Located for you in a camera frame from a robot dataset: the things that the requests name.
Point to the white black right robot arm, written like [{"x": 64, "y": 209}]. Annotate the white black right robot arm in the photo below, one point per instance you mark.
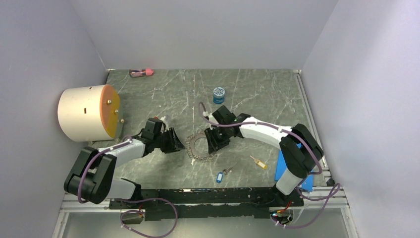
[{"x": 301, "y": 152}]

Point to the blue flat sheet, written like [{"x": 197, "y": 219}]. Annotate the blue flat sheet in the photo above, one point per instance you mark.
[{"x": 286, "y": 181}]

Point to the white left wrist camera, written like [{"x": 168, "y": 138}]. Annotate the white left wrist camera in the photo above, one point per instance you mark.
[{"x": 165, "y": 123}]

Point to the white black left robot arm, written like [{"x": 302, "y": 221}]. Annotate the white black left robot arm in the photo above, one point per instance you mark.
[{"x": 91, "y": 179}]

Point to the pink capped small bottle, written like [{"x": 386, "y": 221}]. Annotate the pink capped small bottle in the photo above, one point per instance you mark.
[{"x": 141, "y": 73}]

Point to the cream cylinder with orange face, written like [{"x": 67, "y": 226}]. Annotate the cream cylinder with orange face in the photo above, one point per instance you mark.
[{"x": 92, "y": 113}]

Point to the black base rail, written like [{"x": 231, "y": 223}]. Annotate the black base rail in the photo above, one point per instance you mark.
[{"x": 162, "y": 204}]

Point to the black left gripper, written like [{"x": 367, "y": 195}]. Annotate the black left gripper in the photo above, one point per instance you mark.
[{"x": 175, "y": 144}]

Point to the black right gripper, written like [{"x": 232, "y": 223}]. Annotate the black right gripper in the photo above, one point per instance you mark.
[{"x": 213, "y": 144}]

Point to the blue round jar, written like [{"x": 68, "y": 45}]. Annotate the blue round jar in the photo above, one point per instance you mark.
[{"x": 219, "y": 95}]

